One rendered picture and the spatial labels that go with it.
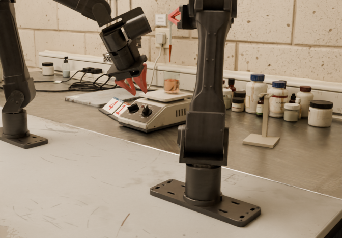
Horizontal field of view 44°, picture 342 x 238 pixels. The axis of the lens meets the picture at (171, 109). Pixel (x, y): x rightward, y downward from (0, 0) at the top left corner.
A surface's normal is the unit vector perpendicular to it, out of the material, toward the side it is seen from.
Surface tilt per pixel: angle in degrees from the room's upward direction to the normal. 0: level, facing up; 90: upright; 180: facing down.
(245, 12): 90
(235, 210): 0
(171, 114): 90
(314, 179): 0
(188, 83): 90
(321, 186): 0
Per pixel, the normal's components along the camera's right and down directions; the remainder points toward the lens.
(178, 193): 0.01, -0.97
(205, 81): -0.13, -0.26
